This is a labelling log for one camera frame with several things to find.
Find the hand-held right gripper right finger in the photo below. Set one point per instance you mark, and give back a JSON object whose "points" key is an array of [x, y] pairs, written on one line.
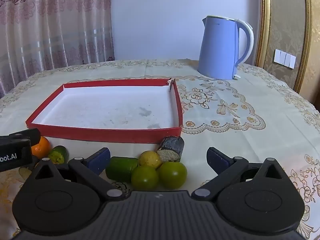
{"points": [[217, 160]]}

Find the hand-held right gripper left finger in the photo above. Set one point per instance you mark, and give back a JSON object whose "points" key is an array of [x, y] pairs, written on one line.
{"points": [[98, 160]]}

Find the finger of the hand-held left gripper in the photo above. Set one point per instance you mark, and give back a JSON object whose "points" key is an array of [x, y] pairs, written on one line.
{"points": [[36, 161], [25, 135]]}

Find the orange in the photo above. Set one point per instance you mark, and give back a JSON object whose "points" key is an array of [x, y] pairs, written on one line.
{"points": [[41, 148]]}

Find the large cucumber piece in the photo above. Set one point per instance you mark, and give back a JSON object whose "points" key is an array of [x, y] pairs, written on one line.
{"points": [[120, 167]]}

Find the red cardboard tray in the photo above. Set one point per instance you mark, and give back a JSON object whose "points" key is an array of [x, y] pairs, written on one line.
{"points": [[100, 135]]}

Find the small cucumber piece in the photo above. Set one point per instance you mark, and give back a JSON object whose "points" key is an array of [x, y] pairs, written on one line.
{"points": [[60, 151]]}

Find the green tomato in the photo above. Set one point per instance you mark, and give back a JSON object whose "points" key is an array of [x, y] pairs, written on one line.
{"points": [[145, 178], [172, 175]]}

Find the large eggplant piece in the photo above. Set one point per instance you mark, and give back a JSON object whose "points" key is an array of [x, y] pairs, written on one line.
{"points": [[172, 145]]}

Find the beige floral tablecloth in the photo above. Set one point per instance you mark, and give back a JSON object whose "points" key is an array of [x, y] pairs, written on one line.
{"points": [[250, 142]]}

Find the pink patterned curtain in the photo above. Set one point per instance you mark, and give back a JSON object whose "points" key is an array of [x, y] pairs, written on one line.
{"points": [[50, 30]]}

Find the blue electric kettle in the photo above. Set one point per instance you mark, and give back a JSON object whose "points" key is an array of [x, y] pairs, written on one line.
{"points": [[217, 50]]}

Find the white wall light switch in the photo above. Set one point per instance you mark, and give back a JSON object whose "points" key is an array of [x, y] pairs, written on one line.
{"points": [[285, 58]]}

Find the gold wall moulding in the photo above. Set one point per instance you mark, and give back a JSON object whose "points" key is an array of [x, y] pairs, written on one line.
{"points": [[265, 17], [305, 42]]}

